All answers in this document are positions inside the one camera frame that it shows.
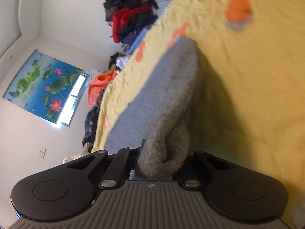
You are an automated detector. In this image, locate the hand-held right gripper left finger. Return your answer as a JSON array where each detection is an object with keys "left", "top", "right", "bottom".
[{"left": 64, "top": 139, "right": 147, "bottom": 191}]

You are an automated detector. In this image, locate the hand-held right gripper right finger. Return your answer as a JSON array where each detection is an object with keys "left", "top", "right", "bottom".
[{"left": 175, "top": 151, "right": 235, "bottom": 190}]

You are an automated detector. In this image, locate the grey sweater with navy sleeves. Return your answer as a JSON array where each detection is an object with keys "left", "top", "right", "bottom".
[{"left": 104, "top": 35, "right": 201, "bottom": 182}]

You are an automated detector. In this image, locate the pile of dark and red clothes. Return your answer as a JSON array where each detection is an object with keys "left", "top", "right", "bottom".
[{"left": 103, "top": 0, "right": 165, "bottom": 45}]

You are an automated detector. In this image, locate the dark floral cloth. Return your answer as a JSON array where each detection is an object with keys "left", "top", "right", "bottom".
[{"left": 82, "top": 106, "right": 101, "bottom": 148}]

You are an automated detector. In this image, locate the orange plastic bag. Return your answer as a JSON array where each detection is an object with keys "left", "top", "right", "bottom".
[{"left": 88, "top": 70, "right": 119, "bottom": 107}]

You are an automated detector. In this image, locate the window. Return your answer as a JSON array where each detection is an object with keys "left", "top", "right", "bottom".
[{"left": 56, "top": 73, "right": 90, "bottom": 127}]

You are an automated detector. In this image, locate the white crumpled cloth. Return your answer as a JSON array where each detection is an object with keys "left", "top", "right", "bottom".
[{"left": 116, "top": 56, "right": 129, "bottom": 71}]

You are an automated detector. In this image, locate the olive dark cloth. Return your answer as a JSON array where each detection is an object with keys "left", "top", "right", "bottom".
[{"left": 109, "top": 52, "right": 122, "bottom": 70}]

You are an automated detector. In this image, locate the yellow printed quilt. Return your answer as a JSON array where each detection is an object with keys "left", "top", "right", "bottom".
[{"left": 92, "top": 0, "right": 305, "bottom": 229}]

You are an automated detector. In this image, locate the lotus print window blind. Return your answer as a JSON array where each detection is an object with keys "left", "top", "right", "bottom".
[{"left": 2, "top": 50, "right": 83, "bottom": 124}]

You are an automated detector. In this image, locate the light blue folded blanket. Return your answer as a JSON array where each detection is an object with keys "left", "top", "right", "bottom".
[{"left": 129, "top": 27, "right": 149, "bottom": 54}]

